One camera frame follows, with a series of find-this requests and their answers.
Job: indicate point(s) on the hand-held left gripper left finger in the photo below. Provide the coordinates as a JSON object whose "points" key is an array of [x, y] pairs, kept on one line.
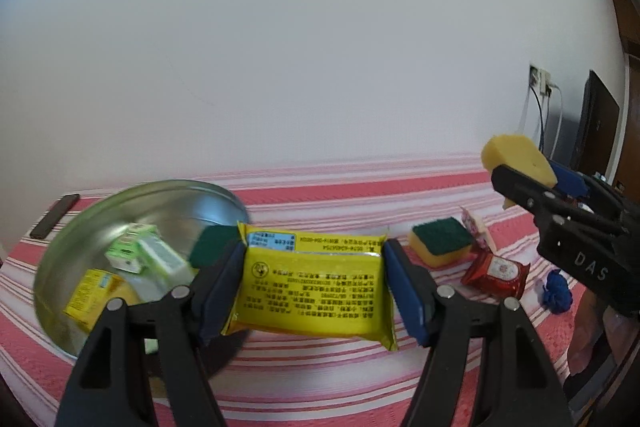
{"points": [[220, 292]]}

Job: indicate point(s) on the pink patterned snack packet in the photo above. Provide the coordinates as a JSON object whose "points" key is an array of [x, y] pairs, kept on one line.
{"points": [[472, 222]]}

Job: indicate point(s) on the round metal tin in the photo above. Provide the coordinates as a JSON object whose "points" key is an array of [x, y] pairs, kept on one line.
{"points": [[165, 207]]}

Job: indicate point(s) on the blue cloth ball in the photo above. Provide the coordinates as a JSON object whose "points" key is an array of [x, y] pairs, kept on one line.
{"points": [[557, 294]]}

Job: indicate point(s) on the white wall socket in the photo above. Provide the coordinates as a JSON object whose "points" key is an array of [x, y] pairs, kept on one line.
{"points": [[540, 79]]}

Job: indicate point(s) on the green and yellow sponge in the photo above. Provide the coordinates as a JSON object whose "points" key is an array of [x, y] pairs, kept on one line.
{"points": [[212, 244], [442, 234]]}

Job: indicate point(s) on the black monitor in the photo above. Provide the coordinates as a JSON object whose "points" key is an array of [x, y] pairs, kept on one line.
{"points": [[597, 122]]}

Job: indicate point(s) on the large yellow snack packet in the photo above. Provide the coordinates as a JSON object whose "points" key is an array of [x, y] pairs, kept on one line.
{"points": [[310, 287]]}

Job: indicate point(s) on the person's right forearm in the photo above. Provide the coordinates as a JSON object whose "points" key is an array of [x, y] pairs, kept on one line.
{"points": [[590, 332]]}

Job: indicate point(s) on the brown wooden door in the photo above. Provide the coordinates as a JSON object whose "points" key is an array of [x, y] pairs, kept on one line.
{"points": [[631, 107]]}

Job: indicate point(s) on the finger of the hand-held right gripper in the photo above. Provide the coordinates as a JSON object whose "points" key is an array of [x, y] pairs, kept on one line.
{"points": [[525, 192], [570, 182]]}

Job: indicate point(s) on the small yellow snack packet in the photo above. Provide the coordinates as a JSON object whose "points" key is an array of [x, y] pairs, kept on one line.
{"points": [[90, 297]]}

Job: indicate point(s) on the red snack packet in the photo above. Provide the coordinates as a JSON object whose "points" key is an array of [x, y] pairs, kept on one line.
{"points": [[497, 272]]}

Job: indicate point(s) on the red striped bedspread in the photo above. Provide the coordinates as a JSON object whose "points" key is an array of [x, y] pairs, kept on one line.
{"points": [[325, 387]]}

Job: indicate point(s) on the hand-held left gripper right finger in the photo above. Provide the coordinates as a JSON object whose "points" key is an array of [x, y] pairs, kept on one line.
{"points": [[407, 292]]}

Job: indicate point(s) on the black phone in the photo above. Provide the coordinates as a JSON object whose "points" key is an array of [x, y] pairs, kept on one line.
{"points": [[55, 216]]}

